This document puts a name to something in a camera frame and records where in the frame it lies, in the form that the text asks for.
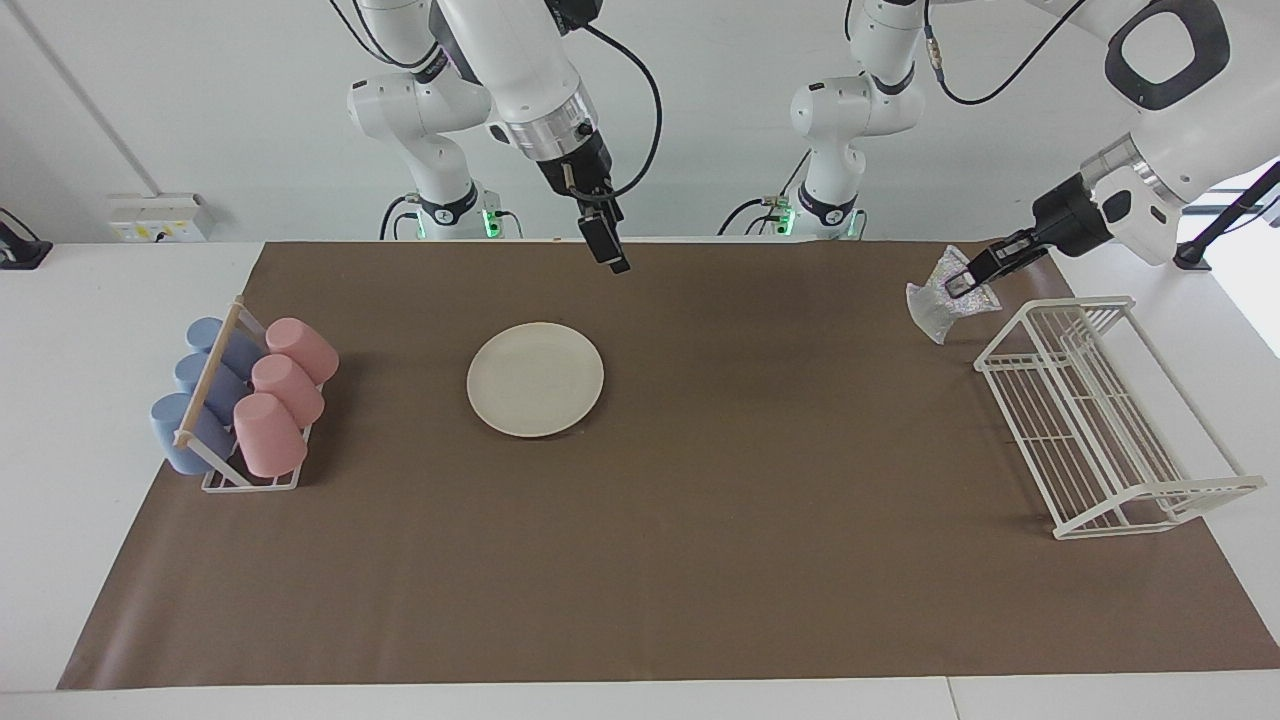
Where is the silver mesh sponge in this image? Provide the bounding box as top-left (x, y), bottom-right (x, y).
top-left (905, 245), bottom-right (1004, 346)

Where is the cream round plate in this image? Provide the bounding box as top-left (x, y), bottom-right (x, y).
top-left (466, 322), bottom-right (606, 439)

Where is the black clamp stand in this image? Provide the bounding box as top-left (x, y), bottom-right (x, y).
top-left (1175, 160), bottom-right (1280, 271)

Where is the pink plastic cup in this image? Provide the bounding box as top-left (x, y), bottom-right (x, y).
top-left (250, 354), bottom-right (327, 426)
top-left (265, 317), bottom-right (341, 386)
top-left (233, 392), bottom-right (309, 479)

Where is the brown table mat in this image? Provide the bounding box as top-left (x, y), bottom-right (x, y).
top-left (57, 238), bottom-right (1280, 691)

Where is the blue plastic cup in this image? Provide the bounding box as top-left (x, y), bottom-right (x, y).
top-left (150, 393), bottom-right (236, 476)
top-left (174, 352), bottom-right (251, 421)
top-left (186, 317), bottom-right (266, 381)

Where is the wooden cup holder rack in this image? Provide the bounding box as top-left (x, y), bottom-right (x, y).
top-left (172, 295), bottom-right (313, 493)

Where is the black table clamp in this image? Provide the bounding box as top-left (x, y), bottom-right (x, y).
top-left (0, 207), bottom-right (53, 271)

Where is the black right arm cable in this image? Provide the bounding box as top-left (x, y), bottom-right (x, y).
top-left (545, 0), bottom-right (663, 201)

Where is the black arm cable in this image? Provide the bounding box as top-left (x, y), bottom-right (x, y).
top-left (845, 0), bottom-right (1086, 106)
top-left (545, 0), bottom-right (663, 201)

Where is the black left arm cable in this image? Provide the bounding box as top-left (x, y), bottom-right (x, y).
top-left (845, 0), bottom-right (1086, 106)

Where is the white wire dish rack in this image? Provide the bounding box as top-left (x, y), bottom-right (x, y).
top-left (974, 295), bottom-right (1267, 541)

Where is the white wall outlet box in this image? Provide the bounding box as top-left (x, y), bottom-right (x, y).
top-left (107, 193), bottom-right (214, 244)

